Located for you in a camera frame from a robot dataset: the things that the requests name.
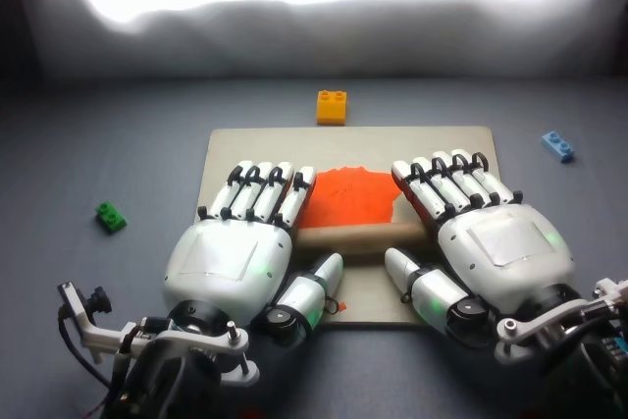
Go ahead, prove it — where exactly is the green toy brick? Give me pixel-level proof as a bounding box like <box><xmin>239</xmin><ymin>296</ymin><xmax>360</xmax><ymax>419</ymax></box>
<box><xmin>94</xmin><ymin>200</ymin><xmax>129</xmax><ymax>234</ymax></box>

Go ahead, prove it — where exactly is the blue toy brick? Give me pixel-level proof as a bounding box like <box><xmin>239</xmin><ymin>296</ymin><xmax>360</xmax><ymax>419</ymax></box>
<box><xmin>540</xmin><ymin>130</ymin><xmax>578</xmax><ymax>164</ymax></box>

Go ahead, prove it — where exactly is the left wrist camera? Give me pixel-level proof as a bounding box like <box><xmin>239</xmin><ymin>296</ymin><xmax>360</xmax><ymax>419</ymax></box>
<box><xmin>56</xmin><ymin>281</ymin><xmax>138</xmax><ymax>366</ymax></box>

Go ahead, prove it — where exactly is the orange play dough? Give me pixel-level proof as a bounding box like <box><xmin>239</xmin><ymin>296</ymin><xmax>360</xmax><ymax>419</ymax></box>
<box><xmin>297</xmin><ymin>167</ymin><xmax>404</xmax><ymax>230</ymax></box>

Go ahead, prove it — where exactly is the black cable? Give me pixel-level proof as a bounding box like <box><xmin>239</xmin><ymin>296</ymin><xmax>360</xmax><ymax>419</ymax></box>
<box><xmin>57</xmin><ymin>313</ymin><xmax>114</xmax><ymax>389</ymax></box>

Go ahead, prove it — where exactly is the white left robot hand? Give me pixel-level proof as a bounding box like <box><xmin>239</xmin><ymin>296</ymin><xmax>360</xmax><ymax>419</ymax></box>
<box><xmin>162</xmin><ymin>160</ymin><xmax>345</xmax><ymax>341</ymax></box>

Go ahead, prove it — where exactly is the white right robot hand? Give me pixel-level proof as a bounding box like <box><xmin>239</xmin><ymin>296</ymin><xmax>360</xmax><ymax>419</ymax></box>
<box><xmin>384</xmin><ymin>147</ymin><xmax>578</xmax><ymax>347</ymax></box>

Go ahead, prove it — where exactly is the white backdrop sheet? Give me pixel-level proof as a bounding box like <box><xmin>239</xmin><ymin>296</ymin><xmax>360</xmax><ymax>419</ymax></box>
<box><xmin>0</xmin><ymin>0</ymin><xmax>628</xmax><ymax>81</ymax></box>

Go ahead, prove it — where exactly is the yellow toy brick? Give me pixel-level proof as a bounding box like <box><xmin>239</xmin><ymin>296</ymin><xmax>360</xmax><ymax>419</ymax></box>
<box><xmin>315</xmin><ymin>89</ymin><xmax>349</xmax><ymax>127</ymax></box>

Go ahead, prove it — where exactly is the light wooden board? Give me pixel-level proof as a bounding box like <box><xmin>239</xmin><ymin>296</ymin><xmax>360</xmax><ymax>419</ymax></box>
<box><xmin>195</xmin><ymin>125</ymin><xmax>497</xmax><ymax>327</ymax></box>

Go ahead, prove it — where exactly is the wooden rolling pin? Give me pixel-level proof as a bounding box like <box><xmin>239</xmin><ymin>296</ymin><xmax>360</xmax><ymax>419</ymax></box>
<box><xmin>293</xmin><ymin>223</ymin><xmax>433</xmax><ymax>266</ymax></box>

